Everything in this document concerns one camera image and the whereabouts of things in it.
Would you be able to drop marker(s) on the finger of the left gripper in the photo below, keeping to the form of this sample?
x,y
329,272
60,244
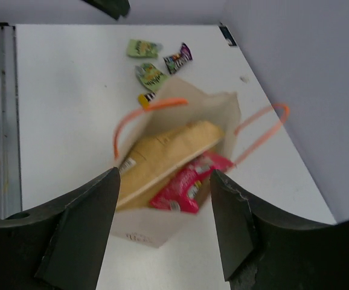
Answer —
x,y
113,8

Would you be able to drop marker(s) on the light green snack packet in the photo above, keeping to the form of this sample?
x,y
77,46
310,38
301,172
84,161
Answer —
x,y
150,77

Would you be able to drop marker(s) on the yellow m&m's packet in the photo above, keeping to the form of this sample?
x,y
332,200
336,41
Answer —
x,y
145,99

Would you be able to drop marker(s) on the beige paper bag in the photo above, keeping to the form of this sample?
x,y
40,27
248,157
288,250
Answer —
x,y
176,104

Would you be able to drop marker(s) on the pink candy packet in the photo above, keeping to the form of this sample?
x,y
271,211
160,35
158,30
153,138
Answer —
x,y
181,191

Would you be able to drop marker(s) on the brown chips bag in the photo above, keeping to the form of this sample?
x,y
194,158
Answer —
x,y
153,159

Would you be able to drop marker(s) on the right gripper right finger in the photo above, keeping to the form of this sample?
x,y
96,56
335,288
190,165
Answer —
x,y
264,247

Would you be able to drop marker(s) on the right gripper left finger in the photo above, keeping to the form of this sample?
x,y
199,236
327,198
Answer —
x,y
61,243

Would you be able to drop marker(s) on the purple candy wrapper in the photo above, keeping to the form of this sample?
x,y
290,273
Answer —
x,y
175,61

